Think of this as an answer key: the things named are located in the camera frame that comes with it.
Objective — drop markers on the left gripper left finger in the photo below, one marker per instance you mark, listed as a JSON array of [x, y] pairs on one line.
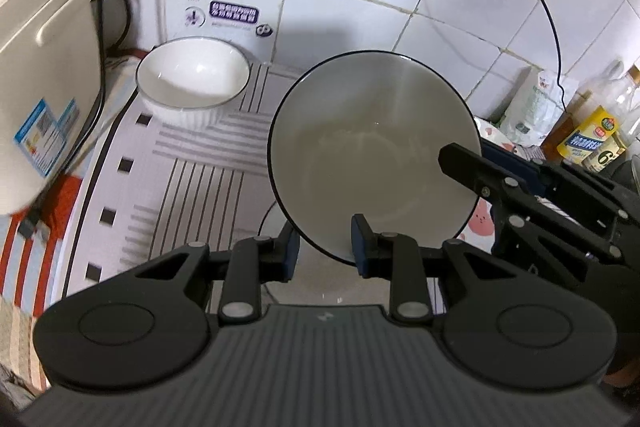
[[250, 264]]

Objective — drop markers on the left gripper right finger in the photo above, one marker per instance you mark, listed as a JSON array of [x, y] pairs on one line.
[[395, 258]]

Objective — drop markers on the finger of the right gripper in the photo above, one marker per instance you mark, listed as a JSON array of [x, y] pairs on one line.
[[471, 169], [596, 203]]

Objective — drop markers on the white bowl black rim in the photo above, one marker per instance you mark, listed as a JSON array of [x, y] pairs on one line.
[[280, 226]]

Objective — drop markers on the white carrot heart plate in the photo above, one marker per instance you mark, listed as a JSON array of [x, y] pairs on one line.
[[480, 229]]

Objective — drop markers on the large grey bowl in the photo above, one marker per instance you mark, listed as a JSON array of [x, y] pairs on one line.
[[361, 132]]

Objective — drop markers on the yellow label cooking wine bottle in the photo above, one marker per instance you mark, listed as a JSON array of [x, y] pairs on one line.
[[580, 131]]

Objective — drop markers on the white salt bag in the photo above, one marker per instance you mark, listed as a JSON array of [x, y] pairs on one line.
[[536, 107]]

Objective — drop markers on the clear vinegar bottle yellow cap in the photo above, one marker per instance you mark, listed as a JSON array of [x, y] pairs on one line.
[[621, 104]]

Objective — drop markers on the white patterned table mat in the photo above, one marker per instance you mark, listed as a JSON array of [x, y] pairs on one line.
[[151, 187]]

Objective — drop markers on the white ribbed bowl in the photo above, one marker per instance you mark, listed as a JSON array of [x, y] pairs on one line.
[[191, 83]]

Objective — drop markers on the red striped cloth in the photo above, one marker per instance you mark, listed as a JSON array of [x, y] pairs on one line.
[[25, 266]]

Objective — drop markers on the white rice cooker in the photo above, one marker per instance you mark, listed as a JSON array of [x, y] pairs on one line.
[[50, 78]]

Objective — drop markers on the wall sticker label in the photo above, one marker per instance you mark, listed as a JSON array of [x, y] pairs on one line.
[[197, 14]]

